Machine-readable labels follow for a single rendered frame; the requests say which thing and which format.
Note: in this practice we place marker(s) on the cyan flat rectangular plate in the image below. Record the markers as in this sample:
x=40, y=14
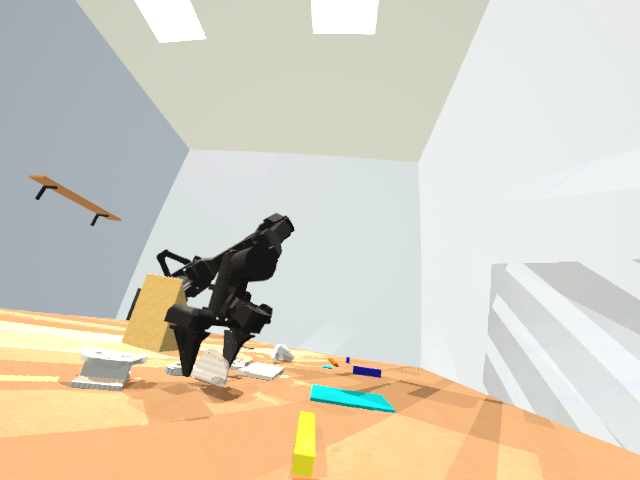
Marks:
x=350, y=398

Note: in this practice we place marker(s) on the yellow rectangular bar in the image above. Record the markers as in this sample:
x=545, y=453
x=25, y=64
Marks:
x=303, y=459

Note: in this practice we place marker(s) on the blue rectangular bar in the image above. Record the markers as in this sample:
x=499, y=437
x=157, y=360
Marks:
x=367, y=371

